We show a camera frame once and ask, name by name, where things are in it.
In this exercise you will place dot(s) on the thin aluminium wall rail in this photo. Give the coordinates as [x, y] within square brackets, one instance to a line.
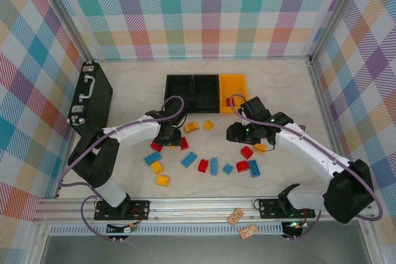
[201, 58]

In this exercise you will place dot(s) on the small blue lego brick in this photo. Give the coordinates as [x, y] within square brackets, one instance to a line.
[227, 168]

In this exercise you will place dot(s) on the grey metal sheet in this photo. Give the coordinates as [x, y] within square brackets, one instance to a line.
[201, 250]

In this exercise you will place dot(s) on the aluminium mounting rail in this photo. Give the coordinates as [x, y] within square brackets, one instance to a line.
[201, 206]

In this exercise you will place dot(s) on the aluminium side rail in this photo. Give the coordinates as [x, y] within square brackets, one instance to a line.
[328, 121]

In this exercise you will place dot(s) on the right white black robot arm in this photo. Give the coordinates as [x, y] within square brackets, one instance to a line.
[309, 149]

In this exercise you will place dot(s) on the yellow lego brick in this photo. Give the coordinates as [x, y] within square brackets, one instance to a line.
[162, 180]
[191, 127]
[208, 125]
[157, 167]
[260, 146]

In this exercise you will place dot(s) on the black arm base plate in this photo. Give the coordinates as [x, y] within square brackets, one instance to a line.
[269, 208]
[140, 210]

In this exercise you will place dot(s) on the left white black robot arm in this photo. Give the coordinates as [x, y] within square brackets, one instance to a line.
[133, 129]

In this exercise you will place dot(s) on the small dark tag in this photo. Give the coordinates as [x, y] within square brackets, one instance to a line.
[304, 127]

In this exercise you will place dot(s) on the yellow plastic bin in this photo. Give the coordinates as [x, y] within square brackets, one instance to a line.
[233, 84]

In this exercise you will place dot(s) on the aluminium frame post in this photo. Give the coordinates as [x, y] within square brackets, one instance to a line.
[73, 19]
[336, 13]

